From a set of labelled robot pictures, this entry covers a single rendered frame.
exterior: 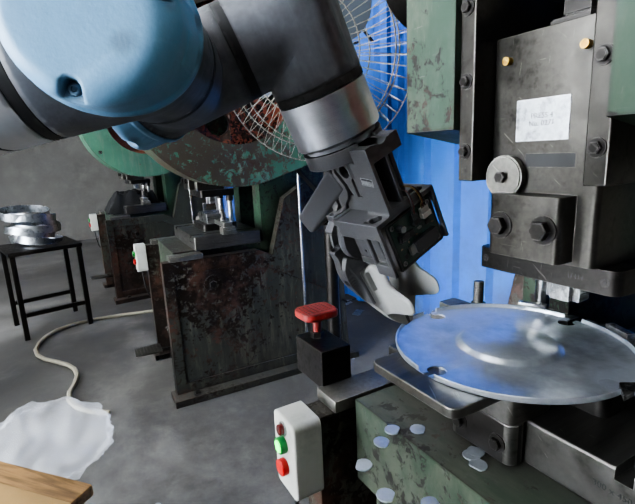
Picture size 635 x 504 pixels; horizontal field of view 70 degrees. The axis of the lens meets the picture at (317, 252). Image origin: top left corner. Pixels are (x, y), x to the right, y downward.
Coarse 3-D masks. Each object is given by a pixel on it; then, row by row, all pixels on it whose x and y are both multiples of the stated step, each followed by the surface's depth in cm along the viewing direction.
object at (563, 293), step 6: (546, 288) 66; (552, 288) 64; (558, 288) 63; (564, 288) 62; (570, 288) 62; (546, 294) 66; (552, 294) 64; (558, 294) 63; (564, 294) 63; (570, 294) 62; (576, 294) 62; (582, 294) 62; (588, 294) 63; (564, 300) 63; (570, 300) 62; (576, 300) 62; (582, 300) 62
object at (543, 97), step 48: (528, 48) 56; (576, 48) 51; (528, 96) 57; (576, 96) 51; (528, 144) 57; (576, 144) 52; (528, 192) 58; (576, 192) 53; (624, 192) 53; (528, 240) 56; (576, 240) 54; (624, 240) 55
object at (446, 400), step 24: (384, 360) 57; (408, 384) 51; (432, 384) 51; (456, 408) 46; (480, 408) 47; (504, 408) 55; (528, 408) 55; (456, 432) 63; (480, 432) 59; (504, 432) 56; (504, 456) 56
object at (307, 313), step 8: (312, 304) 85; (320, 304) 85; (328, 304) 84; (296, 312) 82; (304, 312) 81; (312, 312) 81; (320, 312) 81; (328, 312) 81; (336, 312) 82; (304, 320) 80; (312, 320) 80; (320, 320) 80; (320, 328) 83
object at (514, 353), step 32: (416, 320) 69; (448, 320) 68; (480, 320) 68; (512, 320) 67; (544, 320) 67; (416, 352) 58; (448, 352) 58; (480, 352) 56; (512, 352) 56; (544, 352) 55; (576, 352) 56; (608, 352) 56; (448, 384) 50; (480, 384) 50; (512, 384) 50; (544, 384) 49; (576, 384) 49
